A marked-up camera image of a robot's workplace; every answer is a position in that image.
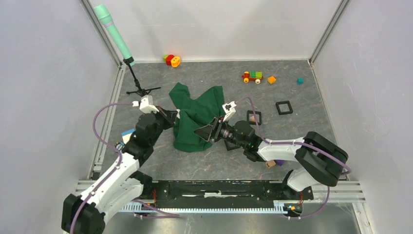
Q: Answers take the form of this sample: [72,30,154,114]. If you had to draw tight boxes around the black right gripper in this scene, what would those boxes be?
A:
[193,116,246,149]

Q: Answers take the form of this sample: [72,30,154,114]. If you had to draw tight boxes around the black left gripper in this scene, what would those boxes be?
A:
[149,105,178,145]

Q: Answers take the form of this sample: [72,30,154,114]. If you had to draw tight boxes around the green fabric garment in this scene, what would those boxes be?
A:
[169,83,225,153]

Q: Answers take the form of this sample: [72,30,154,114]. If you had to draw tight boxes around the black display frame box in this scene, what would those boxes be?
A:
[246,110,263,126]

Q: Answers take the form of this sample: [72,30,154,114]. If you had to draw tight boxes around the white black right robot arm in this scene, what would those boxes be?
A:
[194,118,350,199]

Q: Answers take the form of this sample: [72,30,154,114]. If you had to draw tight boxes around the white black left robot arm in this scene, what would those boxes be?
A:
[61,107,179,234]

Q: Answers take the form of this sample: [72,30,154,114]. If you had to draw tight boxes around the black tripod microphone stand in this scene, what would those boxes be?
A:
[123,57,161,97]

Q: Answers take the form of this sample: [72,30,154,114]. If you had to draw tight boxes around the blue white toy brick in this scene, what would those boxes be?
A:
[121,129,135,144]

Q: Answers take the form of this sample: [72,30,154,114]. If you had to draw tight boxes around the blue cartoon badge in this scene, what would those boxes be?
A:
[115,142,125,151]

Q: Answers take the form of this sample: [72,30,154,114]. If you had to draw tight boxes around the red orange green toy blocks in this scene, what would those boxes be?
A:
[163,54,181,68]

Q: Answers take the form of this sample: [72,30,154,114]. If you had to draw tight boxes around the tan wooden block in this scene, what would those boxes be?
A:
[265,160,277,169]

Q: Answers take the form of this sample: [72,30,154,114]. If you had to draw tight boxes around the colourful toy brick car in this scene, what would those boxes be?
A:
[242,71,263,84]

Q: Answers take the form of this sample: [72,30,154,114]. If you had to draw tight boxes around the purple toy block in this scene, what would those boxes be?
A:
[276,160,285,166]

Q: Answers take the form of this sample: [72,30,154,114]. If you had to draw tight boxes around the orange toy brick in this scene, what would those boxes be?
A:
[267,76,277,85]

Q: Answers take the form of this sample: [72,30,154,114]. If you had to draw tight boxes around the teal small cube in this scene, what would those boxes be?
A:
[297,78,304,85]

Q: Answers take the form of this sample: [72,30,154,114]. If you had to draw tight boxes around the mint green microphone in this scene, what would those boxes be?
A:
[94,4,134,66]

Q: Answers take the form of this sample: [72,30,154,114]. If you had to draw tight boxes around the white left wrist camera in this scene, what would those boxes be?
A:
[132,95,159,114]

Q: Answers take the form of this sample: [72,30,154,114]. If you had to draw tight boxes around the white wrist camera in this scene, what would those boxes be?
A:
[222,101,237,121]
[132,95,159,114]

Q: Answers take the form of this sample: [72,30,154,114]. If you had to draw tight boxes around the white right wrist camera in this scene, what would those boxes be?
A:
[222,101,237,121]

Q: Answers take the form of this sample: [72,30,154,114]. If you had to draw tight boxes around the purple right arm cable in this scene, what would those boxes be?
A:
[235,96,352,220]

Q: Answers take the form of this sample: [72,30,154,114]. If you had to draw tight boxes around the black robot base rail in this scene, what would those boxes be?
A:
[131,170,314,209]

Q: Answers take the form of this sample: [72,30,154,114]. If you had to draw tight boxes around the black square frame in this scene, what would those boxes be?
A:
[275,100,293,116]

